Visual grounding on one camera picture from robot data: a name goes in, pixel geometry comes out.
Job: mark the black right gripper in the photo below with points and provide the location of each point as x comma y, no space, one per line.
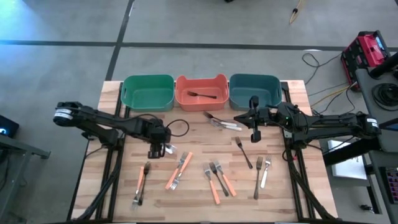
269,117

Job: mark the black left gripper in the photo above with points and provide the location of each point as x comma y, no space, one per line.
155,132

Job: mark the black metal fork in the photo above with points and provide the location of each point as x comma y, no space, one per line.
202,95
244,154
220,180
257,180

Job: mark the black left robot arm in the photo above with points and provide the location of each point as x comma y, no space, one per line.
93,119

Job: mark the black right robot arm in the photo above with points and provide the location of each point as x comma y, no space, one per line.
326,124

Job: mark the teal plastic bin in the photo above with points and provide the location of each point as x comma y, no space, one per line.
248,90

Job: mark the green plastic bin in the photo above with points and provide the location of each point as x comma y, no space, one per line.
147,93

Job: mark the orange plastic bin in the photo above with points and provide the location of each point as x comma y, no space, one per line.
192,104

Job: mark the white box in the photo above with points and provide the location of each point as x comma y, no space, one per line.
348,161

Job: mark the grey side table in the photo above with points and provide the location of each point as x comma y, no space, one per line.
362,93

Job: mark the red and black toolbox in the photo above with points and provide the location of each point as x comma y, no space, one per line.
363,53

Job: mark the grey metal table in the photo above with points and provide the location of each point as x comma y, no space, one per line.
25,146

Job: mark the black cylindrical pole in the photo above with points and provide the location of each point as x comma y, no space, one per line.
384,67

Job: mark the dark device with blue light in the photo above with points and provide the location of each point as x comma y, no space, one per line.
7,126

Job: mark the dark device with coloured keys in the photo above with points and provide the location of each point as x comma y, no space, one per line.
392,186

